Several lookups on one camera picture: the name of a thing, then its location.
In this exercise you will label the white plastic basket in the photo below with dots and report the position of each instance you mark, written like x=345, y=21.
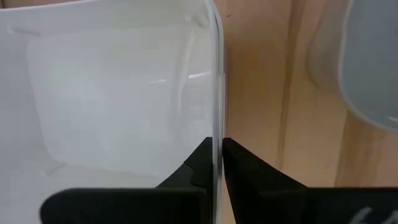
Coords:
x=109, y=93

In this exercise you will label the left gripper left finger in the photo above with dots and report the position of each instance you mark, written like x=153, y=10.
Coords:
x=202, y=168

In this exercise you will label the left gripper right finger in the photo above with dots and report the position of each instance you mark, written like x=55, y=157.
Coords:
x=255, y=186

